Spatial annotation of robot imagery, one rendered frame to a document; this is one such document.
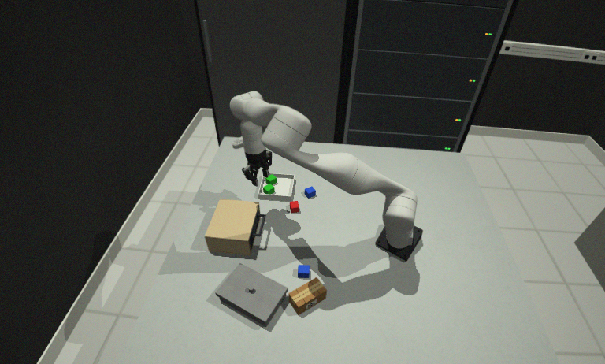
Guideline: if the green block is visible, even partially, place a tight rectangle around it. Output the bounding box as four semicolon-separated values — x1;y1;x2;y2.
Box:
263;184;275;195
265;174;277;185

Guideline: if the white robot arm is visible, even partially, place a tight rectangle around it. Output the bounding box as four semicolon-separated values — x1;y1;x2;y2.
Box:
230;91;418;249

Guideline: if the brown cardboard box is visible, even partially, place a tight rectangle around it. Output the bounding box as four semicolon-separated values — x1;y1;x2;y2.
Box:
288;277;327;315

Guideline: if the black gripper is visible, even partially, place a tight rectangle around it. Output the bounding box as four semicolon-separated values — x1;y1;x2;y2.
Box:
242;148;272;187

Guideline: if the blue block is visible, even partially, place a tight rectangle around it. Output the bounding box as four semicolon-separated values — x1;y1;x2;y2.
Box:
305;187;316;198
298;265;310;278

